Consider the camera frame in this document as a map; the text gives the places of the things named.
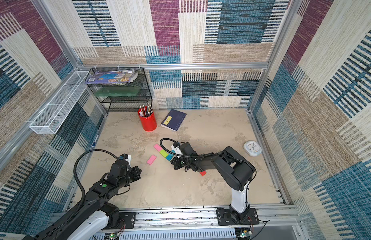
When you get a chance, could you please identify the small teal cube block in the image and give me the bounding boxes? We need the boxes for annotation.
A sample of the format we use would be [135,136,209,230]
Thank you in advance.
[166,154,173,161]

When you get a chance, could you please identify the light green long block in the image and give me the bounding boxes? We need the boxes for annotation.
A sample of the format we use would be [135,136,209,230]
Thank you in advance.
[159,149,168,158]

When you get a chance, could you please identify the pink long block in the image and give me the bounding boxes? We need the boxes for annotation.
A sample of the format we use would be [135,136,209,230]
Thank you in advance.
[153,144,163,152]

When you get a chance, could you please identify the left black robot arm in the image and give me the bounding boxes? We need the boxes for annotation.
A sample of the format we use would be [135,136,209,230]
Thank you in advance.
[23,160,142,240]

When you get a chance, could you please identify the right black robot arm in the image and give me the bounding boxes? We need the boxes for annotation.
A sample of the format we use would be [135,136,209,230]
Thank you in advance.
[170,142,256,214]

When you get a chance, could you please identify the dark blue notebook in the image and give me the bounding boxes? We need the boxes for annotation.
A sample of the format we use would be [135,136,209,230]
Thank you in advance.
[160,109,187,132]

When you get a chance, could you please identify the red ribbed pencil cup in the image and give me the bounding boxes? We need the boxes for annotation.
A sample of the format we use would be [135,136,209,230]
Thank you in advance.
[137,110,157,132]

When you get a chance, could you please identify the pencils in cup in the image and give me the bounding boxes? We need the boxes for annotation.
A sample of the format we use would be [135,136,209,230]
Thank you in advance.
[139,103,153,118]

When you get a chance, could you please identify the green folder in rack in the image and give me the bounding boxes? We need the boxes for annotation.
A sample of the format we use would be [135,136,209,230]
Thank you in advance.
[94,87,140,97]

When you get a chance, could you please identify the black mesh shelf rack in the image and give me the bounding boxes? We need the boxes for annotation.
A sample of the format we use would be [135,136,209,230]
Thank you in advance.
[84,67,152,114]

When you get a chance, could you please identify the colourful magazine on rack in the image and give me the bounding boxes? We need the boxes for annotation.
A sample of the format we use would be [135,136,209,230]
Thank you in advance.
[85,70,138,85]

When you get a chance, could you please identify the blue pen by wall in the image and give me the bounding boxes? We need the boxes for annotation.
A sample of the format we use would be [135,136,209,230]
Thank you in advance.
[92,135,99,148]

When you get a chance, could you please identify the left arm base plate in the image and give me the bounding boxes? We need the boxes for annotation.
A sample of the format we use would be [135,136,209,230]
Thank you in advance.
[103,212,136,230]

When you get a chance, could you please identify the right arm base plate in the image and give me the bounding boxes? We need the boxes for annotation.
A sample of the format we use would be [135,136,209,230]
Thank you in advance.
[216,208,260,226]

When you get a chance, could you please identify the white wire wall basket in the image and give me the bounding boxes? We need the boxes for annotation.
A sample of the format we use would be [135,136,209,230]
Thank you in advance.
[29,71,89,135]

